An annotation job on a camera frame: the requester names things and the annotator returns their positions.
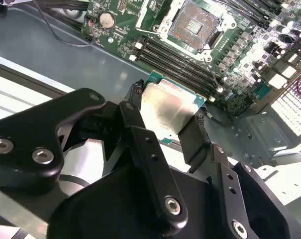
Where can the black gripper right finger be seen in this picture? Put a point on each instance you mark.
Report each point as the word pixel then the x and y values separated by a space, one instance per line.
pixel 195 144

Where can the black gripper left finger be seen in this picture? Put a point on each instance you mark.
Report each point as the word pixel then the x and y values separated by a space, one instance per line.
pixel 28 149

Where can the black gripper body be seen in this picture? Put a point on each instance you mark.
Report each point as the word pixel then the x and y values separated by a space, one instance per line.
pixel 115 211

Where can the silver CPU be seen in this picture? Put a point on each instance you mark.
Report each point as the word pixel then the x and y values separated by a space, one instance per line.
pixel 165 107

